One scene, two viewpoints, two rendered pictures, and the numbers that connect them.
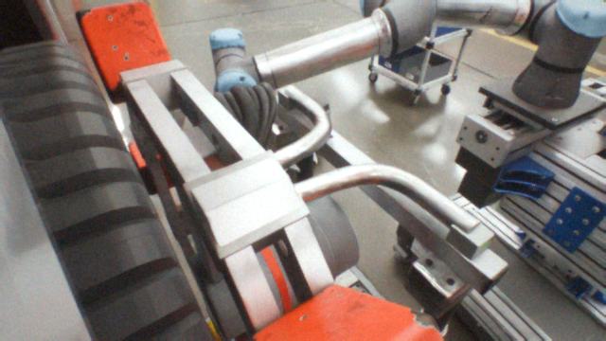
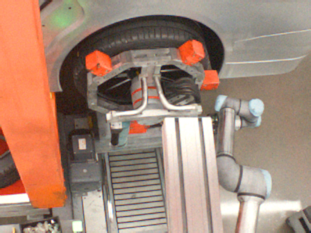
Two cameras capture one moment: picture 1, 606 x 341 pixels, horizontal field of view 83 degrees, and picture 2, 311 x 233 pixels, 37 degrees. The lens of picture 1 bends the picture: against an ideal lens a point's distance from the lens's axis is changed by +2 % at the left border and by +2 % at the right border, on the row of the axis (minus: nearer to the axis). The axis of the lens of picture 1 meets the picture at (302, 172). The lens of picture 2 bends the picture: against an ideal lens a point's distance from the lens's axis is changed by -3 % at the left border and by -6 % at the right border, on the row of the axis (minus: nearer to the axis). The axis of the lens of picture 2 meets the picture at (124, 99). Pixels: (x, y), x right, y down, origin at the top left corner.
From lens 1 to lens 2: 195 cm
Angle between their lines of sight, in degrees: 62
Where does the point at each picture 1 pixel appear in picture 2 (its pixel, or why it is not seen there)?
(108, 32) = (187, 45)
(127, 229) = (119, 40)
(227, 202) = (125, 54)
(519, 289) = not seen: outside the picture
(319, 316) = (107, 62)
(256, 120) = (175, 86)
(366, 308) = (103, 64)
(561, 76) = not seen: outside the picture
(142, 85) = (166, 50)
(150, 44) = (186, 54)
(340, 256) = not seen: hidden behind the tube
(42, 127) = (135, 32)
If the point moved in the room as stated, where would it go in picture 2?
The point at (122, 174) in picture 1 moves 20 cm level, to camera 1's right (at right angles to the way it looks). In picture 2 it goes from (126, 40) to (105, 75)
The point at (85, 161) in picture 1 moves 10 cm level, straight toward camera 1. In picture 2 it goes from (128, 36) to (105, 39)
